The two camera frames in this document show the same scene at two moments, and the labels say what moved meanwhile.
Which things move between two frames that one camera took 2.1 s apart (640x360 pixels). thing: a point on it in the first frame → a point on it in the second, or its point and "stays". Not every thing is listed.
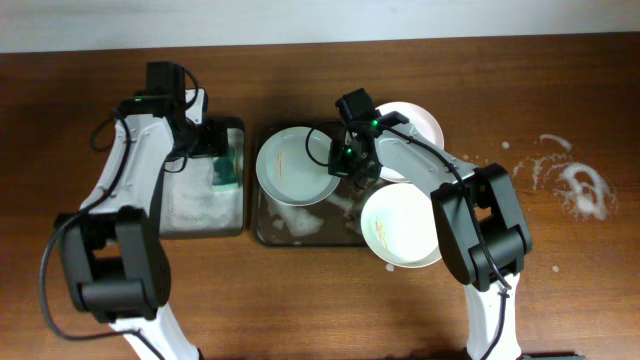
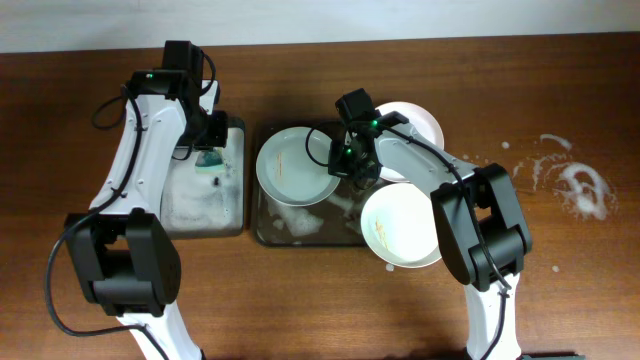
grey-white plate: x=292 y=166 stays
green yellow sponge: x=224 y=170 → x=209 y=162
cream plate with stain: x=399 y=225 stays
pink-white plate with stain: x=418 y=118 stays
